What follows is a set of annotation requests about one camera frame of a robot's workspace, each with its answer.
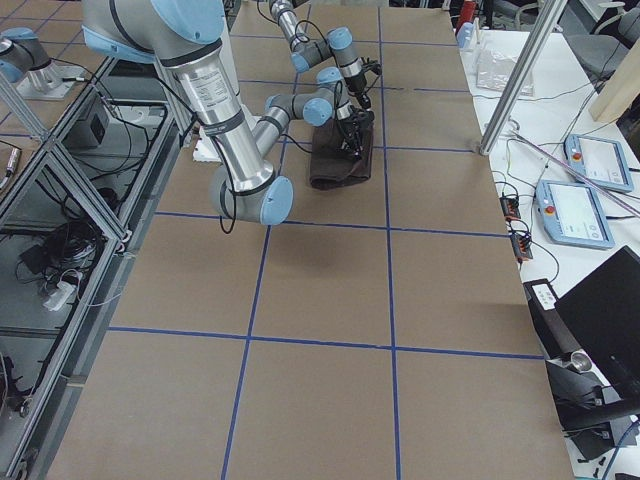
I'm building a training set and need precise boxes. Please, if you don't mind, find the far teach pendant tablet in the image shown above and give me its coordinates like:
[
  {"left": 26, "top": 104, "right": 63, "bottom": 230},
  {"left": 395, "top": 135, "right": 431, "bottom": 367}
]
[{"left": 564, "top": 134, "right": 634, "bottom": 193}]

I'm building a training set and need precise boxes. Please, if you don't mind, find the red cylinder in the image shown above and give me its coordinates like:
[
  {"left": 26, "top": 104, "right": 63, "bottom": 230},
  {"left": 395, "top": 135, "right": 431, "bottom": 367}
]
[{"left": 460, "top": 0, "right": 476, "bottom": 23}]

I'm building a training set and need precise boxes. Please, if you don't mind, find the white pedestal column base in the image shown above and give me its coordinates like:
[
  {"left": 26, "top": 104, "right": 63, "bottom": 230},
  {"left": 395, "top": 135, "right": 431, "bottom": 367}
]
[{"left": 192, "top": 0, "right": 271, "bottom": 165}]

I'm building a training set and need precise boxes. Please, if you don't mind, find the black box with label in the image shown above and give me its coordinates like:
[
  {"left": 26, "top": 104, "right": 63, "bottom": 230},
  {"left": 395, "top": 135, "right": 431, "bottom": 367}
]
[{"left": 523, "top": 279, "right": 581, "bottom": 361}]

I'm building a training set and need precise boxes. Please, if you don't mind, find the orange black electronics board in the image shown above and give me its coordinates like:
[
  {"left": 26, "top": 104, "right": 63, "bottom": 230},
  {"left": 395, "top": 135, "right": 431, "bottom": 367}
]
[{"left": 499, "top": 195, "right": 521, "bottom": 221}]

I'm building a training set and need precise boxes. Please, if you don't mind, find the aluminium frame post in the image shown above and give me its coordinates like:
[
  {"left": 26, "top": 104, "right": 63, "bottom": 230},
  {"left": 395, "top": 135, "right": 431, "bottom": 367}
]
[{"left": 478, "top": 0, "right": 568, "bottom": 156}]

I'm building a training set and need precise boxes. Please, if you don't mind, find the near teach pendant tablet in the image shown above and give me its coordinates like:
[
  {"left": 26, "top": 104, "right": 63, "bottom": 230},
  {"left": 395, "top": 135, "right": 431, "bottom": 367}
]
[{"left": 535, "top": 180, "right": 615, "bottom": 250}]

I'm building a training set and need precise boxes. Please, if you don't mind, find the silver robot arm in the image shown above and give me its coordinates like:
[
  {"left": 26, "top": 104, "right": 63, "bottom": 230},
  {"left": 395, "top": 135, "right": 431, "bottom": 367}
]
[
  {"left": 82, "top": 1, "right": 381, "bottom": 225},
  {"left": 268, "top": 0, "right": 382, "bottom": 110}
]

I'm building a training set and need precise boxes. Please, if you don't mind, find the dark brown t-shirt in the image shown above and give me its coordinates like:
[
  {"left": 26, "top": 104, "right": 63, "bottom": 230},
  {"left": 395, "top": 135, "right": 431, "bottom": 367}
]
[{"left": 309, "top": 119, "right": 374, "bottom": 190}]

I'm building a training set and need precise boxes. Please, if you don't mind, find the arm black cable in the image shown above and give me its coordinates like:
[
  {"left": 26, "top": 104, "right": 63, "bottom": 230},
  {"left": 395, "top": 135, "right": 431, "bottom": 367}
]
[
  {"left": 217, "top": 79, "right": 351, "bottom": 235},
  {"left": 294, "top": 19, "right": 334, "bottom": 54}
]

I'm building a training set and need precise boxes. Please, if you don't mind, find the silver metal cylinder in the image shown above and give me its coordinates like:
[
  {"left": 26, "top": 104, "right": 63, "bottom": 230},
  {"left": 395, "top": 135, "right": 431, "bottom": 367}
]
[{"left": 562, "top": 350, "right": 593, "bottom": 374}]

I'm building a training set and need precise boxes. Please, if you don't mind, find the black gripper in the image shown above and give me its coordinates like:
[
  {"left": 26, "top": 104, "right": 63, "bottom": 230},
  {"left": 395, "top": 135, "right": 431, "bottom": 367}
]
[
  {"left": 337, "top": 107, "right": 375, "bottom": 160},
  {"left": 344, "top": 57, "right": 382, "bottom": 110}
]

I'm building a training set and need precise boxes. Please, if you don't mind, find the white power adapter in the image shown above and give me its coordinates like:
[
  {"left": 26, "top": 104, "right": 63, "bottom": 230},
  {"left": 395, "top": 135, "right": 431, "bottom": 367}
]
[{"left": 43, "top": 280, "right": 76, "bottom": 311}]

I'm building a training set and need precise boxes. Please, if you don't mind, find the reacher grabber tool stick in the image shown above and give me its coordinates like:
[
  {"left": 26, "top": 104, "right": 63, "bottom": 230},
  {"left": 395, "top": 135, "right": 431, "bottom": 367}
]
[{"left": 510, "top": 129, "right": 640, "bottom": 218}]

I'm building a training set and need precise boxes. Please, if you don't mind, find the clear plastic sheet stack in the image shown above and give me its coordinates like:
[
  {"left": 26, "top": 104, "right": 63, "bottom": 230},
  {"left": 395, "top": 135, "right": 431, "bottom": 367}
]
[{"left": 471, "top": 47, "right": 518, "bottom": 98}]

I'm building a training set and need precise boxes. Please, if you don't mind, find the aluminium frame rack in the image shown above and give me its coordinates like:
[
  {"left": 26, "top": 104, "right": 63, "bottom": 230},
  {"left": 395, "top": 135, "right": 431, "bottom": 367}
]
[{"left": 1, "top": 75, "right": 185, "bottom": 479}]

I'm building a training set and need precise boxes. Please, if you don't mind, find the wooden plank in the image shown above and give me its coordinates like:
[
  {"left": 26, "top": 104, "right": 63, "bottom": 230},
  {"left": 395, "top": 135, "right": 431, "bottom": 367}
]
[{"left": 589, "top": 41, "right": 640, "bottom": 123}]

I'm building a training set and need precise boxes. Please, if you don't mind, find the grey office chair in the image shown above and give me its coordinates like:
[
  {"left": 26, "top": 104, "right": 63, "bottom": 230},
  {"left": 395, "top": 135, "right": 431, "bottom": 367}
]
[{"left": 567, "top": 1, "right": 639, "bottom": 82}]

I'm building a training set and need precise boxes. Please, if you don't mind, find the teach pendant tablet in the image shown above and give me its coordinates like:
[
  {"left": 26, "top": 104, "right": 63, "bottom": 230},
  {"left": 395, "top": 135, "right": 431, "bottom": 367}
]
[
  {"left": 535, "top": 180, "right": 615, "bottom": 250},
  {"left": 564, "top": 134, "right": 634, "bottom": 193}
]

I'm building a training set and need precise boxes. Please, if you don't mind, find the black monitor on stand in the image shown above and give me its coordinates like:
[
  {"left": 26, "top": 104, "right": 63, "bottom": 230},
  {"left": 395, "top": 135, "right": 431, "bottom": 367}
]
[{"left": 547, "top": 246, "right": 639, "bottom": 460}]

